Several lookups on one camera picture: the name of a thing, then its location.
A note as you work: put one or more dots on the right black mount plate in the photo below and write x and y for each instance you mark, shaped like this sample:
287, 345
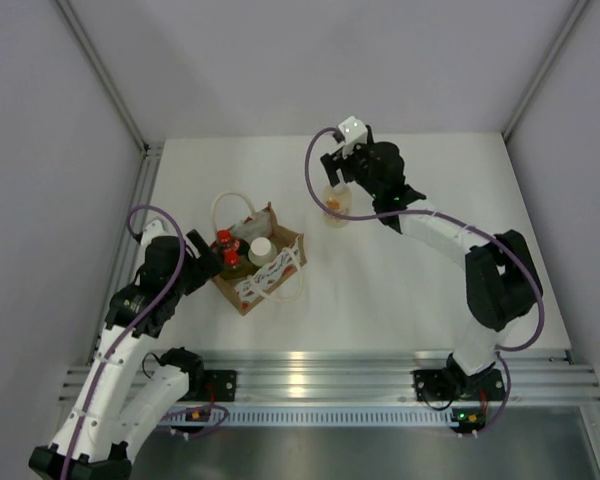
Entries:
431, 385

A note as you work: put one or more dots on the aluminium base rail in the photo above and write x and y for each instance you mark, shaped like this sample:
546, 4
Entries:
539, 378

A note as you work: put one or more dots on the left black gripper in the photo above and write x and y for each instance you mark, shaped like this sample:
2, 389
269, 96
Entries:
204, 266

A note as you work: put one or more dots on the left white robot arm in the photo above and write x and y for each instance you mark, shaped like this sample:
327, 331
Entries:
105, 429

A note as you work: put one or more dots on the right aluminium frame post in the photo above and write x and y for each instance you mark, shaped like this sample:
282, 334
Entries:
541, 72

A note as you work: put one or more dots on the dark green red-cap bottle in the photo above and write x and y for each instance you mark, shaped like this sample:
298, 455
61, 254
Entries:
226, 241

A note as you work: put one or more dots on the black mount plate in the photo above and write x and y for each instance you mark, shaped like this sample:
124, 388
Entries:
431, 385
219, 386

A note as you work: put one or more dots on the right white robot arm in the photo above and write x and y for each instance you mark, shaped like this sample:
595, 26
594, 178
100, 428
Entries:
501, 281

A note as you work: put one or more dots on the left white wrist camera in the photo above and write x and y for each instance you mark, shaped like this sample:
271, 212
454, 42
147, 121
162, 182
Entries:
153, 229

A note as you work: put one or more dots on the yellow-green red-cap bottle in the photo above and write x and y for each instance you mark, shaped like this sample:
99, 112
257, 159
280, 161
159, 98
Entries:
236, 267

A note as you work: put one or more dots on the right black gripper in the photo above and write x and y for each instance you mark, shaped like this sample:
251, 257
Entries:
329, 162

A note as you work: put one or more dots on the pump soap bottle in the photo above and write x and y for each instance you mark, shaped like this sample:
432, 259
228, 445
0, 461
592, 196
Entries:
338, 200

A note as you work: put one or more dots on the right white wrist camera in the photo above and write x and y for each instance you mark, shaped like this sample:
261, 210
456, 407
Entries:
353, 132

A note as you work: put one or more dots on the white-lid frosted jar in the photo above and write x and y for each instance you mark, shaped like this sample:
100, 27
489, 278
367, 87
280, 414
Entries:
261, 251

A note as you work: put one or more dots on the left aluminium frame post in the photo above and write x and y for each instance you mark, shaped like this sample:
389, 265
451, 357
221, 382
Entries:
149, 152

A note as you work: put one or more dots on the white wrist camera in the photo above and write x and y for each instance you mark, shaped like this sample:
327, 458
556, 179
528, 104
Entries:
353, 132
153, 229

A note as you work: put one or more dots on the left black mount plate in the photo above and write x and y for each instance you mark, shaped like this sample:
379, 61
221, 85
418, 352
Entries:
219, 386

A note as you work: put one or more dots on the aluminium frame post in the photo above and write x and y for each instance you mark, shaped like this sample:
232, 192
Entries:
541, 72
149, 152

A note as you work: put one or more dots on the slotted cable duct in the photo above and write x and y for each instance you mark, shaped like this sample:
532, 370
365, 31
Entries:
317, 416

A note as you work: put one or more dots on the jute watermelon canvas bag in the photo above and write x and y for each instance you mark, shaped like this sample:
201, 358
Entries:
281, 280

